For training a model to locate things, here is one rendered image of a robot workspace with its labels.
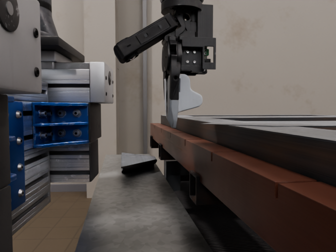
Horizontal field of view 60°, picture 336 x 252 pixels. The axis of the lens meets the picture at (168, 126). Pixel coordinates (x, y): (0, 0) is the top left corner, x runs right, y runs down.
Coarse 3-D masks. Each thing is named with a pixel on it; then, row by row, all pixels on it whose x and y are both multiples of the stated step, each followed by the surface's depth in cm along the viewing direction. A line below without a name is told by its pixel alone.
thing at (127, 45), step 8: (168, 16) 48; (152, 24) 47; (160, 24) 47; (168, 24) 48; (176, 24) 48; (136, 32) 47; (144, 32) 47; (152, 32) 47; (160, 32) 48; (168, 32) 49; (120, 40) 48; (128, 40) 47; (136, 40) 47; (144, 40) 47; (152, 40) 48; (160, 40) 52; (120, 48) 47; (128, 48) 47; (136, 48) 47; (144, 48) 50; (120, 56) 47; (128, 56) 48; (136, 56) 50
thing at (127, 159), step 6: (126, 156) 104; (132, 156) 104; (138, 156) 104; (144, 156) 104; (150, 156) 104; (126, 162) 92; (132, 162) 92; (138, 162) 92; (144, 162) 94; (150, 162) 98; (126, 168) 89; (132, 168) 95; (138, 168) 102
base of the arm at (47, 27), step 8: (40, 0) 66; (40, 8) 66; (48, 8) 69; (40, 16) 66; (48, 16) 68; (40, 24) 66; (48, 24) 67; (40, 32) 65; (48, 32) 67; (56, 32) 70
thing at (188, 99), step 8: (168, 80) 49; (184, 80) 49; (168, 88) 49; (184, 88) 49; (168, 96) 49; (184, 96) 49; (192, 96) 49; (200, 96) 50; (168, 104) 49; (176, 104) 48; (184, 104) 49; (192, 104) 49; (200, 104) 50; (168, 112) 49; (176, 112) 49; (168, 120) 50; (176, 120) 50
